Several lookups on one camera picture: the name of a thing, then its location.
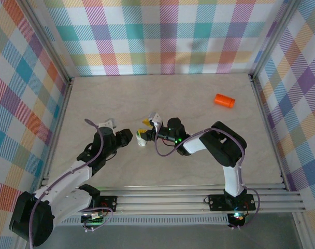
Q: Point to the white vitamin bottle green cap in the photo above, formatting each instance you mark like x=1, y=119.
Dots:
x=141, y=142

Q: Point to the orange pill bottle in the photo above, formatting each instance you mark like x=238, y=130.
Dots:
x=223, y=100

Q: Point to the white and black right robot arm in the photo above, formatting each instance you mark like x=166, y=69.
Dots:
x=232, y=179

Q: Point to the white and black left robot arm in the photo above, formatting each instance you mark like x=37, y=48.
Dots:
x=64, y=181

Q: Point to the aluminium side rail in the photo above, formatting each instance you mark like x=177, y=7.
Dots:
x=57, y=129
x=267, y=129

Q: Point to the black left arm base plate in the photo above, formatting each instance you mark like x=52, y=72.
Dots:
x=111, y=203

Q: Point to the aluminium mounting rail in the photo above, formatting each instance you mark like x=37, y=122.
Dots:
x=160, y=201

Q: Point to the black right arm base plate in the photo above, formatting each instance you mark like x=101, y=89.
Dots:
x=214, y=202

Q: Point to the aluminium corner post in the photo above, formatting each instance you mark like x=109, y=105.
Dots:
x=274, y=39
x=48, y=39

